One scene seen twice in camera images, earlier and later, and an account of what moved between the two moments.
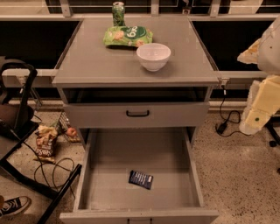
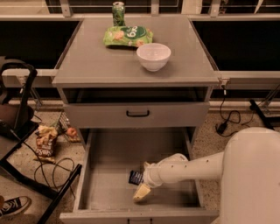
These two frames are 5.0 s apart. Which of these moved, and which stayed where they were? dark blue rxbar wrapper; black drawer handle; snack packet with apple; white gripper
Moved: white gripper
Stayed: snack packet with apple; black drawer handle; dark blue rxbar wrapper
